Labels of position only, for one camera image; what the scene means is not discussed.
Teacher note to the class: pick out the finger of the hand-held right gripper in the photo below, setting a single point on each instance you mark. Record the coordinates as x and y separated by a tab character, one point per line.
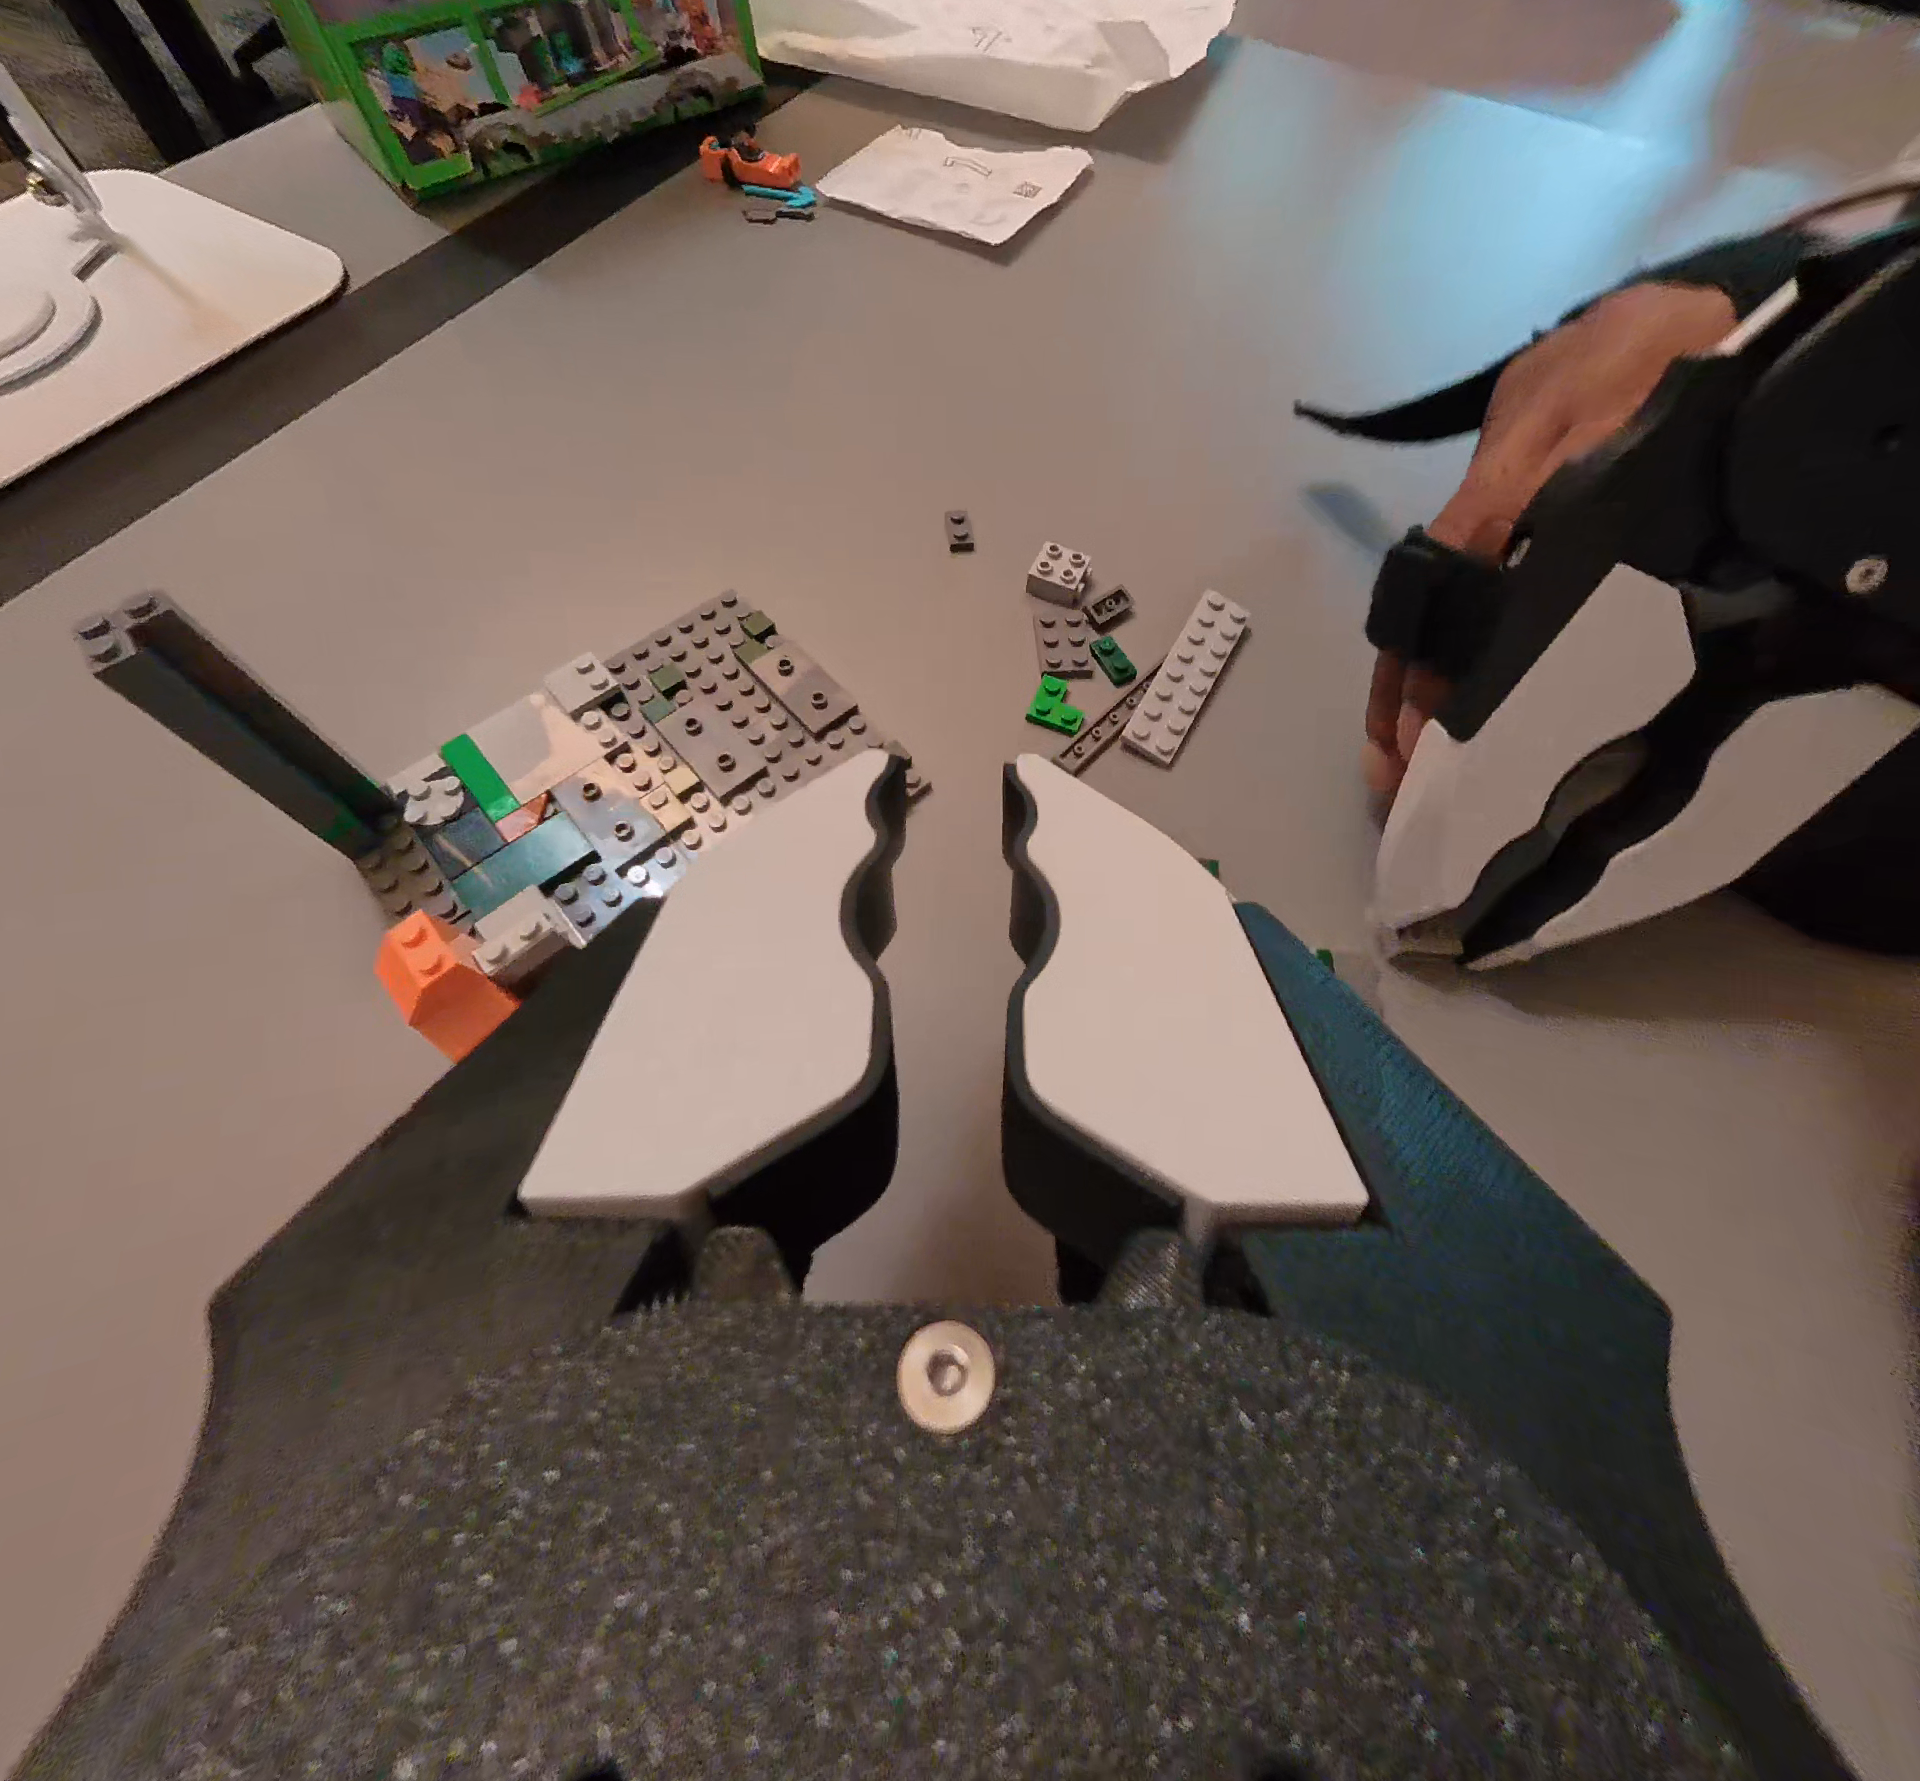
1771	806
1545	701

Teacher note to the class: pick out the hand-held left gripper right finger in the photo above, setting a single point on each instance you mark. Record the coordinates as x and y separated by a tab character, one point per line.
1187	1048

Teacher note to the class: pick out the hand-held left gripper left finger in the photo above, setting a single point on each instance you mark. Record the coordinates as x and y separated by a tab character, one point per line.
707	1048

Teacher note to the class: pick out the small grey lego piece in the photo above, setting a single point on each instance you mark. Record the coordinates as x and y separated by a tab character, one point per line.
1435	944

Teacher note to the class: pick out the partly built grey lego model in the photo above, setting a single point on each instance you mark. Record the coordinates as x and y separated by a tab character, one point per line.
719	718

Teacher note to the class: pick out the long grey lego plate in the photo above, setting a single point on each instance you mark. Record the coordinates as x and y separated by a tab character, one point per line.
1187	678

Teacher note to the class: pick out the torn white printed paper bag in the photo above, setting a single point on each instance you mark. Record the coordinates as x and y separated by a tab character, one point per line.
974	26

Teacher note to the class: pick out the narrow dark grey lego plate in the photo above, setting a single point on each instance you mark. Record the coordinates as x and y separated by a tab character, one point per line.
1106	724

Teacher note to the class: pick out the bright green corner lego plate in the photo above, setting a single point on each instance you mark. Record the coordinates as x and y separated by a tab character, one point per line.
1055	708

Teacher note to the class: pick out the small dark green lego plate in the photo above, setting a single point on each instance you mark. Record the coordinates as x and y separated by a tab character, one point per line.
1111	661

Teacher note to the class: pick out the small dark grey lego tile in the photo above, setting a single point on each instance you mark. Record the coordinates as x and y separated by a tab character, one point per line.
1106	605

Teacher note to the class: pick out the loose tan lego brick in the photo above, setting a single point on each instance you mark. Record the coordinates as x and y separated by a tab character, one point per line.
1058	574

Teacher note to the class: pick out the small orange lego figure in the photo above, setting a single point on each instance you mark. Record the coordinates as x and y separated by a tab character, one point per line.
749	170

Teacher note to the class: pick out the green lego set box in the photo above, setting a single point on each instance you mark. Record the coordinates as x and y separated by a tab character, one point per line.
494	13

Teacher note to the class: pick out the person's right hand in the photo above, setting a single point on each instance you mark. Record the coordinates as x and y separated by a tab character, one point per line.
1591	371

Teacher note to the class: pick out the small torn white paper bag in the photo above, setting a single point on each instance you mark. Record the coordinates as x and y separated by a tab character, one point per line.
960	186

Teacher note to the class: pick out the white stand with wooden board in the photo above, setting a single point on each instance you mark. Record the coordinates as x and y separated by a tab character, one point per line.
164	296

